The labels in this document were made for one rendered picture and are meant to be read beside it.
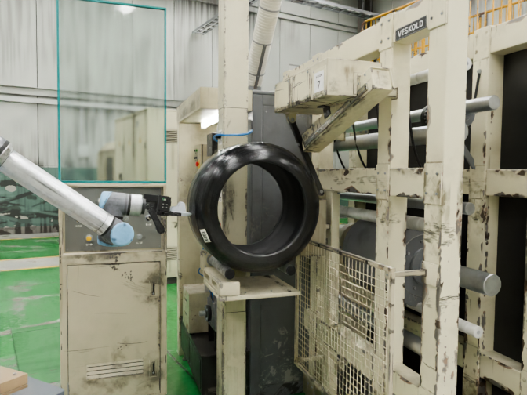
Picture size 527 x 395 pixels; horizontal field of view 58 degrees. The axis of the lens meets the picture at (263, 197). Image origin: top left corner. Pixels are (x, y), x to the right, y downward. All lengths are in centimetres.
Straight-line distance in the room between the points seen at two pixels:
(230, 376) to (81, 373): 79
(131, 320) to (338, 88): 165
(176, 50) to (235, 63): 975
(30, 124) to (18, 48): 154
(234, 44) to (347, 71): 72
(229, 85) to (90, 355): 159
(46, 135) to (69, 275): 866
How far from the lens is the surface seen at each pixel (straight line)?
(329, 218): 255
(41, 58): 1143
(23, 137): 1117
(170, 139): 568
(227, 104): 240
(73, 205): 183
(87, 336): 277
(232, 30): 248
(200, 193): 199
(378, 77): 191
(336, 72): 193
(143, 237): 271
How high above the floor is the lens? 133
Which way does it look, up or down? 3 degrees down
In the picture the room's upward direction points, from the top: 1 degrees clockwise
